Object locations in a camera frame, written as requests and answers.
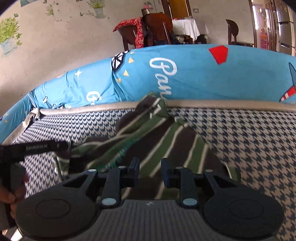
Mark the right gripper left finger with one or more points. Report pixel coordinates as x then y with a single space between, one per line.
71 207

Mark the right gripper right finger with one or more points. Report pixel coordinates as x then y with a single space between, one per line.
230 208

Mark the green brown striped shirt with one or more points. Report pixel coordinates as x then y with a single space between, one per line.
150 134

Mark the person left hand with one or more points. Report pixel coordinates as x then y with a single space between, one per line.
14 198

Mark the houndstooth sofa seat cushion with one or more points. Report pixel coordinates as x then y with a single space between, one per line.
258 138

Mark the blue printed sofa back cover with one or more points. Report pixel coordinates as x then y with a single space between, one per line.
201 72

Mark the silver refrigerator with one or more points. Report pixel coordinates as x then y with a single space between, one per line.
285 23

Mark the dark wooden chair right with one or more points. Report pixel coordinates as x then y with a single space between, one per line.
233 32

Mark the red patterned cloth on chair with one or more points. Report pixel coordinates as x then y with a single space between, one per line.
132 33

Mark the white clothed dining table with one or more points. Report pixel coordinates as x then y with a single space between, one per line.
190 28

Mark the dark wooden dining chair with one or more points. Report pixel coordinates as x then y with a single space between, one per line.
158 29

